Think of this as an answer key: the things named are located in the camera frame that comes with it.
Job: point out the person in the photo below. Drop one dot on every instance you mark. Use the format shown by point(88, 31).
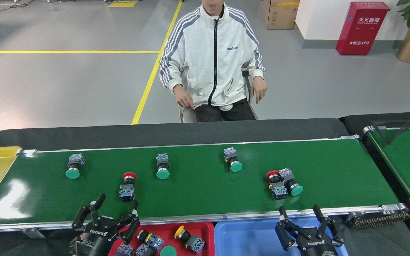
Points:
point(205, 53)

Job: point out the green conveyor belt silver frame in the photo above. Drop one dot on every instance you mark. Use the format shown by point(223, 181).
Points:
point(198, 192)

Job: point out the short green conveyor belt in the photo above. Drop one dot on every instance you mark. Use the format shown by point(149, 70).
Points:
point(408, 158)

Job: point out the brown cardboard box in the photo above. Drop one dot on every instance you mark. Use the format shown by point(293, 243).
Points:
point(281, 14)

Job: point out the person's right hand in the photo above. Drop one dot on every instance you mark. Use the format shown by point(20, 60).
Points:
point(183, 97)

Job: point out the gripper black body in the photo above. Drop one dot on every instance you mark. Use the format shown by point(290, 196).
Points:
point(317, 245)
point(96, 241)

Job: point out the red fire extinguisher box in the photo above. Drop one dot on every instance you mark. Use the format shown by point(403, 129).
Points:
point(361, 30)

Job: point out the yellow mushroom push button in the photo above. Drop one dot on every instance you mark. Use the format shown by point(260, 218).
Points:
point(180, 231)
point(144, 251)

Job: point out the red plastic tray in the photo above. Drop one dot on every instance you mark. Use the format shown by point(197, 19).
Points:
point(166, 233)

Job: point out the person's left hand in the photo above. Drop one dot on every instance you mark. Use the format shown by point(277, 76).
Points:
point(261, 89)

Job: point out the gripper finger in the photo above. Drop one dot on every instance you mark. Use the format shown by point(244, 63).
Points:
point(327, 227)
point(89, 213)
point(287, 227)
point(132, 222)

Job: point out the blue plastic tray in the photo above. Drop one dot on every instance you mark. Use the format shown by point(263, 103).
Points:
point(244, 238)

